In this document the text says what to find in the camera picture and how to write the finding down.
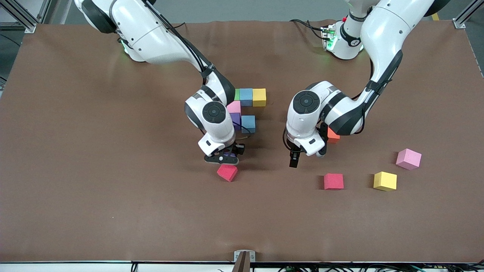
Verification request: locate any light blue foam cube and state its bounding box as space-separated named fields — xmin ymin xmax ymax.
xmin=241 ymin=115 xmax=256 ymax=134
xmin=239 ymin=88 xmax=254 ymax=107

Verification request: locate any yellow foam cube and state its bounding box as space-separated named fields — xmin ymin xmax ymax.
xmin=252 ymin=88 xmax=267 ymax=107
xmin=373 ymin=171 xmax=398 ymax=192

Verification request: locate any grey metal bracket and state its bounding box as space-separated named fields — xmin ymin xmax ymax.
xmin=234 ymin=250 xmax=256 ymax=263

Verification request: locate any white table edge rail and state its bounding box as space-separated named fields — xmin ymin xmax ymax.
xmin=0 ymin=261 xmax=484 ymax=272

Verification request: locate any brown table cover sheet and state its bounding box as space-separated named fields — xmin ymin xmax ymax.
xmin=0 ymin=20 xmax=484 ymax=264

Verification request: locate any aluminium frame profile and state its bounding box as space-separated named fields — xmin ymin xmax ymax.
xmin=453 ymin=0 xmax=484 ymax=29
xmin=0 ymin=0 xmax=38 ymax=34

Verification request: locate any red foam cube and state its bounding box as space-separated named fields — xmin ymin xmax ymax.
xmin=217 ymin=165 xmax=239 ymax=182
xmin=324 ymin=173 xmax=345 ymax=190

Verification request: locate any black right camera cable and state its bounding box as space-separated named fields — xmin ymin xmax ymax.
xmin=236 ymin=125 xmax=253 ymax=141

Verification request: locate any black camera cable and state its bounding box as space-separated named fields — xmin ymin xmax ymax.
xmin=236 ymin=125 xmax=253 ymax=141
xmin=282 ymin=128 xmax=295 ymax=152

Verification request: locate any black left camera cable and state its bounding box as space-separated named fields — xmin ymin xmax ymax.
xmin=282 ymin=128 xmax=295 ymax=152

